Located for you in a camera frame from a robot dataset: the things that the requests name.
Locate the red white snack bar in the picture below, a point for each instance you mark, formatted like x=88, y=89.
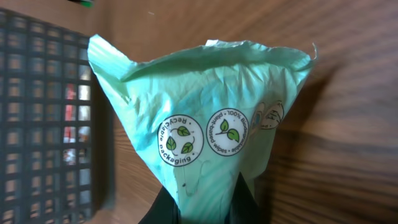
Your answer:
x=69, y=155

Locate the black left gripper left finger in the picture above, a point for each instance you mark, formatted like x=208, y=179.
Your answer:
x=164, y=210

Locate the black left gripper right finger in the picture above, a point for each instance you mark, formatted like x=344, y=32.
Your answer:
x=243, y=208

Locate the teal wipes packet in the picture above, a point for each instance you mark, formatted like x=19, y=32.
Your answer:
x=201, y=117

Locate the grey plastic mesh basket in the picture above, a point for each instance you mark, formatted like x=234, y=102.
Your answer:
x=38, y=61

